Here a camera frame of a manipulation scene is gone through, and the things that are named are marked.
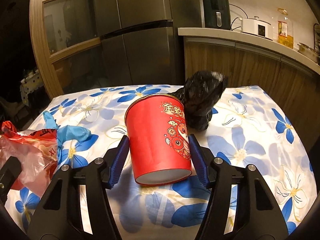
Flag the lower wooden cabinets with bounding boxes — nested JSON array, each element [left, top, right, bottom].
[[184, 37, 319, 151]]

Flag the wooden glass door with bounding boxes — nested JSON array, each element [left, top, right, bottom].
[[29, 0, 105, 99]]

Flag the black plastic bag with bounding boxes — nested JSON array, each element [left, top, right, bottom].
[[170, 70, 228, 132]]

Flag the white rice cooker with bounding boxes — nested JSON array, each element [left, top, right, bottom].
[[240, 17, 273, 40]]

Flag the red white snack bag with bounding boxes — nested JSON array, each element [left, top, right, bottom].
[[1, 121, 57, 197]]

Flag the grey refrigerator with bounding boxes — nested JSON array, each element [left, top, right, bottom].
[[94, 0, 201, 86]]

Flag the cooking oil bottle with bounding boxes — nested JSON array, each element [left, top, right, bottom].
[[278, 8, 294, 49]]

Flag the black dish rack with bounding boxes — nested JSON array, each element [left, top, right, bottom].
[[313, 23, 320, 52]]

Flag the steel bowl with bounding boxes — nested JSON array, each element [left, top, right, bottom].
[[297, 43, 319, 64]]

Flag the black air fryer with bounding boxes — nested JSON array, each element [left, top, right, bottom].
[[202, 0, 231, 30]]

